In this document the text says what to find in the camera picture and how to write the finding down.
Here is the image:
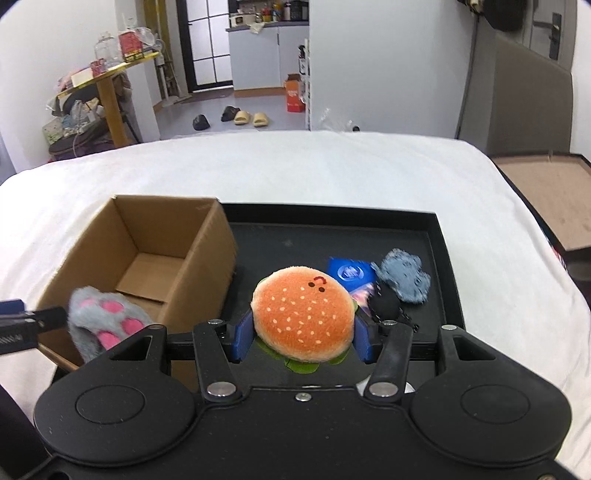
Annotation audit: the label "black pouch with chain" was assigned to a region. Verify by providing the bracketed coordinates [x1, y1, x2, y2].
[365, 284, 419, 333]

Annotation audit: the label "black-framed glass door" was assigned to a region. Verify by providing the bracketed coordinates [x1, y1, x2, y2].
[177, 0, 237, 93]

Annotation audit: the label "blue packet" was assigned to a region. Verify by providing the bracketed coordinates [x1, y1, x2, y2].
[327, 256, 377, 291]

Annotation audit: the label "clear glass jar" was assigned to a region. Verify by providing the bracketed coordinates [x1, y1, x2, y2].
[95, 32, 121, 70]

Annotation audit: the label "green round plush toy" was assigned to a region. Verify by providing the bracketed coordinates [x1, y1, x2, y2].
[250, 267, 358, 374]

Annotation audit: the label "blue-grey fuzzy plush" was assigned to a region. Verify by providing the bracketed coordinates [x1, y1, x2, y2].
[372, 248, 432, 305]

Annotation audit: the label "cluttered chair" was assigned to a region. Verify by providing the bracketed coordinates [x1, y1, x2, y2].
[41, 85, 139, 162]

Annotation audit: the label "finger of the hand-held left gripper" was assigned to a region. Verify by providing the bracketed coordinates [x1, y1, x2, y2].
[0, 299, 69, 357]

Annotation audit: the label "grey entrance door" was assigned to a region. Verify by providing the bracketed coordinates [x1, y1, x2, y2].
[525, 0, 580, 77]

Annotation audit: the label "grey cat paw plush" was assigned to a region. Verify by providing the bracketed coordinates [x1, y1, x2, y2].
[68, 286, 153, 365]

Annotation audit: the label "black tray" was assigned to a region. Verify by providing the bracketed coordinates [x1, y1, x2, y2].
[219, 200, 466, 363]

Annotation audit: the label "brown framed board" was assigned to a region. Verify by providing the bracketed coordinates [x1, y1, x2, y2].
[488, 151, 591, 254]

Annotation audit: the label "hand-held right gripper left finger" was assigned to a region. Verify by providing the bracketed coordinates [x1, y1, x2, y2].
[107, 309, 256, 403]

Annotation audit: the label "red box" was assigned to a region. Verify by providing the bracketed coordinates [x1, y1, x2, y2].
[119, 30, 145, 64]

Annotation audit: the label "hanging dark clothes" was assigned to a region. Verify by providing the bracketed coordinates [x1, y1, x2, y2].
[455, 0, 529, 33]

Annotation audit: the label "grey upholstered panel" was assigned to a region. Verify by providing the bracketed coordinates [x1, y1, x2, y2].
[480, 34, 574, 156]

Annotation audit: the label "clear plastic bag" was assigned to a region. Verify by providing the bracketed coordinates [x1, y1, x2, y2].
[318, 107, 362, 133]

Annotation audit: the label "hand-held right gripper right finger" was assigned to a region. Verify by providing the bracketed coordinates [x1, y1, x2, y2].
[353, 314, 498, 401]

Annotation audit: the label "brown cardboard box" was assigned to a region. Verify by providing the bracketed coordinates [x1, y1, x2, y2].
[34, 195, 238, 393]

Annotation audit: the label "orange carton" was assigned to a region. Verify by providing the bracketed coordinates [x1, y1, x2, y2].
[283, 74, 306, 114]

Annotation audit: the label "white kitchen cabinet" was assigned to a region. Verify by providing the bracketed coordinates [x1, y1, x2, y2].
[226, 21, 310, 92]

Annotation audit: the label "round yellow table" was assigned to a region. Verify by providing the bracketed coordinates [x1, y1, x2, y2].
[55, 51, 162, 149]

